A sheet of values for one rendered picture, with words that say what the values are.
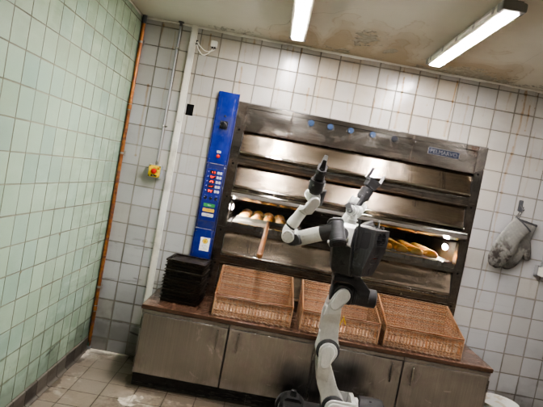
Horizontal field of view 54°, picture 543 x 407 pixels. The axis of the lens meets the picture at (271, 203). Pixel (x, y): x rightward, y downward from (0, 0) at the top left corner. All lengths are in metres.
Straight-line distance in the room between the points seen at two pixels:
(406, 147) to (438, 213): 0.57
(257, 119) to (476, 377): 2.41
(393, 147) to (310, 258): 1.06
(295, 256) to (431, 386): 1.33
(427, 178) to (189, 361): 2.21
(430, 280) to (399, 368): 0.82
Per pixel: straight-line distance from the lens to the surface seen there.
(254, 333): 3.72
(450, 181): 4.32
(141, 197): 4.23
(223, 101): 4.13
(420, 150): 4.27
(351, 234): 3.13
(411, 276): 4.31
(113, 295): 4.39
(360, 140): 4.18
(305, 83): 4.17
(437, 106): 4.32
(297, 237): 3.09
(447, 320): 4.35
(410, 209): 4.24
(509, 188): 4.48
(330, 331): 3.33
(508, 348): 4.69
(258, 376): 3.81
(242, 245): 4.15
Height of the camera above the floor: 1.59
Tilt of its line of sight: 3 degrees down
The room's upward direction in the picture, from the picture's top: 11 degrees clockwise
